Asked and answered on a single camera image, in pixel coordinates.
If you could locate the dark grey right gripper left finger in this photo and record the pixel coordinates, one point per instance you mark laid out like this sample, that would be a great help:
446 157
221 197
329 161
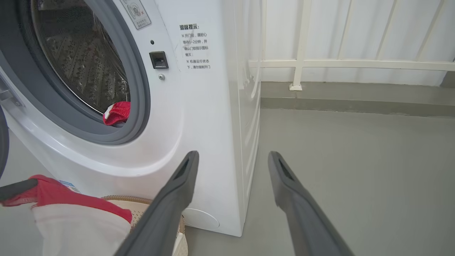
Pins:
167 213

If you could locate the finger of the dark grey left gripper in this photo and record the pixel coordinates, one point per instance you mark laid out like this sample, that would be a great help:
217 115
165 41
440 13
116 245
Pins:
16 188

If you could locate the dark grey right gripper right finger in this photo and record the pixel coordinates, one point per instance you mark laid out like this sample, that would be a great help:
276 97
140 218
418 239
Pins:
302 213

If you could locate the dark grey glass washer door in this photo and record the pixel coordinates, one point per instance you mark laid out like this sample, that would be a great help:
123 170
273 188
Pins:
3 142

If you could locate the red and white garment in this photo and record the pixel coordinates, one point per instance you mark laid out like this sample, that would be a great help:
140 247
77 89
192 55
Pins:
78 224

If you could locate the red mesh garment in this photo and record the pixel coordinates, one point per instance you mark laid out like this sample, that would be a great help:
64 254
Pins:
118 113

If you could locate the cream perforated laundry basket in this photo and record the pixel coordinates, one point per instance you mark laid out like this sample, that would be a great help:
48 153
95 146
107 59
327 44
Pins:
142 208

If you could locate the white front-loading washing machine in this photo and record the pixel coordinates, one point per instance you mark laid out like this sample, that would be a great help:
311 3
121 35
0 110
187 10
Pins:
199 117

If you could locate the white metal railing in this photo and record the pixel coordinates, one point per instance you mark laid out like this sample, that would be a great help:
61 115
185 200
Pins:
302 42

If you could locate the grey warning sticker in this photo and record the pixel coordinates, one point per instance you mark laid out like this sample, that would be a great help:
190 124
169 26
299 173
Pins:
137 12

